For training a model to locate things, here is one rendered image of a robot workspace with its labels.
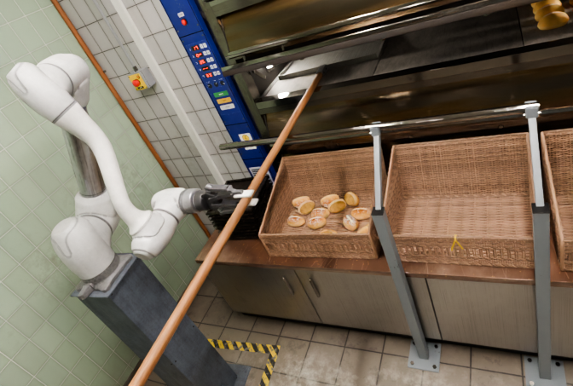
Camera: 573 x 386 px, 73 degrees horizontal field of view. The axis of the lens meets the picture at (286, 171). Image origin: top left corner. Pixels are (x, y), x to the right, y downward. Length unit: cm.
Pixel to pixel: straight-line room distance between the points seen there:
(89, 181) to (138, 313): 57
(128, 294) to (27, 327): 69
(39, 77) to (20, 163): 89
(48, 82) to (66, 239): 57
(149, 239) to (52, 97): 53
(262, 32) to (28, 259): 153
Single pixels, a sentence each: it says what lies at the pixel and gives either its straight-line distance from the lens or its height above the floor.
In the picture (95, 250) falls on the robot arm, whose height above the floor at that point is 115.
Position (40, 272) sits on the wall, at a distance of 229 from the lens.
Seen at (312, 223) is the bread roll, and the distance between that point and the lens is 196.
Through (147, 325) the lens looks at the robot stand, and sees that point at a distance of 183.
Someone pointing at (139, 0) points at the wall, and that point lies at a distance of 215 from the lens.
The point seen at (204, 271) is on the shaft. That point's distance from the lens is 112.
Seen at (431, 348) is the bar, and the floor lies 1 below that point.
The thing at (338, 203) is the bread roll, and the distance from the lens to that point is 199.
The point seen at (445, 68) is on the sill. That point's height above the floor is 117.
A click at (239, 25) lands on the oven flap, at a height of 157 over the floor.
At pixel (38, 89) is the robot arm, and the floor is 173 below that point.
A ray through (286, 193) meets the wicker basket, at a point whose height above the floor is 70.
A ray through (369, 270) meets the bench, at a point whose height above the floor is 58.
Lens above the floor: 187
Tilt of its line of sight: 31 degrees down
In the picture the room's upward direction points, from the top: 25 degrees counter-clockwise
